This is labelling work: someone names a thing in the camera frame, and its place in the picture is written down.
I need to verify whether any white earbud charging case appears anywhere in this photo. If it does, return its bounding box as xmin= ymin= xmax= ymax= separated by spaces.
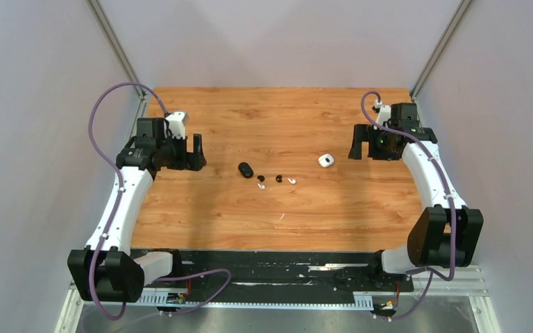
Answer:
xmin=318 ymin=153 xmax=335 ymax=168

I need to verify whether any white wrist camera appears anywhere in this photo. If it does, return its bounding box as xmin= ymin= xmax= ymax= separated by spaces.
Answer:
xmin=164 ymin=110 xmax=189 ymax=139
xmin=373 ymin=105 xmax=391 ymax=126

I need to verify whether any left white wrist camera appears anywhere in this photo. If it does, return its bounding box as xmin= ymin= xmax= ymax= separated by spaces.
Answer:
xmin=164 ymin=110 xmax=189 ymax=139

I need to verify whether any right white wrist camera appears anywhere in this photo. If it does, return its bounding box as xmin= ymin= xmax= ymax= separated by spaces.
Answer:
xmin=373 ymin=105 xmax=391 ymax=126

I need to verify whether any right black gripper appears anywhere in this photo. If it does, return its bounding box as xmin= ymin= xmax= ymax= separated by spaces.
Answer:
xmin=348 ymin=123 xmax=398 ymax=160

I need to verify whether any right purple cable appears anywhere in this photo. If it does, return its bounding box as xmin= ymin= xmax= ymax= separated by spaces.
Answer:
xmin=360 ymin=91 xmax=458 ymax=321

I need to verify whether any aluminium frame rail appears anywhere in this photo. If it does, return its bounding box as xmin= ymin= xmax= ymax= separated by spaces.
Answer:
xmin=55 ymin=264 xmax=502 ymax=333

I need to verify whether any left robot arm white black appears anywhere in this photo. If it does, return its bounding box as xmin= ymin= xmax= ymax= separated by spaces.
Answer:
xmin=67 ymin=110 xmax=207 ymax=303

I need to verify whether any black earbud charging case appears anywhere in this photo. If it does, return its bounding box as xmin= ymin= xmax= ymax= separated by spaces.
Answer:
xmin=238 ymin=162 xmax=254 ymax=178

